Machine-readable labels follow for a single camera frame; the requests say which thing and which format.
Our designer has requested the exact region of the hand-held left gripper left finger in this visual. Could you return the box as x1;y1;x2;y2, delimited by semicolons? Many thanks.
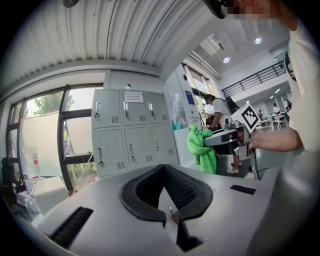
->
119;164;168;229

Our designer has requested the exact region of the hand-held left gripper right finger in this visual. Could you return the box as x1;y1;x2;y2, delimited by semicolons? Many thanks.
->
163;164;214;222

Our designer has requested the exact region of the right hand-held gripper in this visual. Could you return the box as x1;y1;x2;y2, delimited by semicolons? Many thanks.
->
202;103;262;158

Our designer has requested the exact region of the green cloth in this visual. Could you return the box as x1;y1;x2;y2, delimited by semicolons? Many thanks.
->
187;124;217;175

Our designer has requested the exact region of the grey metal cabinet door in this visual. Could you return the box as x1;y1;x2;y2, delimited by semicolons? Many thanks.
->
93;128;129;178

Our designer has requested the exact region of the grey metal locker cabinet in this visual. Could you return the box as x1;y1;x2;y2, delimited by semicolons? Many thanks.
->
91;87;180;180

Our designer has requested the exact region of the person's right forearm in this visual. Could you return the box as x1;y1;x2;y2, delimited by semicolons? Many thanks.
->
261;126;305;153

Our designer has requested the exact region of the person's right hand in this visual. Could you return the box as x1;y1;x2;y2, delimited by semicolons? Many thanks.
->
249;129;266;152

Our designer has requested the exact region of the white chair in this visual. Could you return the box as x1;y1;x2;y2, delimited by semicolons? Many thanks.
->
270;112;288;131

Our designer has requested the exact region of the black metal railing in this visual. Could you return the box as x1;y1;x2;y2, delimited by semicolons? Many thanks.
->
221;61;286;99

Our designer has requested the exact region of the white counter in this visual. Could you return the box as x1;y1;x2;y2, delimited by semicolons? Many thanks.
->
172;126;201;168

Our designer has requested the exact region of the blue poster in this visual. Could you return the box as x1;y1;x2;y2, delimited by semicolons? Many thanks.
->
184;90;195;105

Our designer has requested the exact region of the person's white shirt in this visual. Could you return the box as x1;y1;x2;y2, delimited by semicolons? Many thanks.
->
284;18;320;157

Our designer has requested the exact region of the white microwave oven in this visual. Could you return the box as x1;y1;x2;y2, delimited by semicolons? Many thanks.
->
31;175;70;215

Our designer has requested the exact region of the white ceiling air vent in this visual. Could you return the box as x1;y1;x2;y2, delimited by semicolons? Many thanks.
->
199;33;225;56

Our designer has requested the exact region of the black framed window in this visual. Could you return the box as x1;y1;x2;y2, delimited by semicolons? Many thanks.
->
4;83;105;195

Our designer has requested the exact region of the white paper notice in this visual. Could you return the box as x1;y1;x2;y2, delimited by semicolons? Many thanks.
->
124;91;144;103

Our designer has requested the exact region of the white plastic jug red label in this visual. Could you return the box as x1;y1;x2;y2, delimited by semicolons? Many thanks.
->
22;146;41;179

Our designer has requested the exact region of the person's head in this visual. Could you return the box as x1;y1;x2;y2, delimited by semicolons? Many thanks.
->
226;0;300;32

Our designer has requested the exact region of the black head-worn camera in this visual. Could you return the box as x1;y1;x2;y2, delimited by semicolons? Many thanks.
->
202;0;229;20

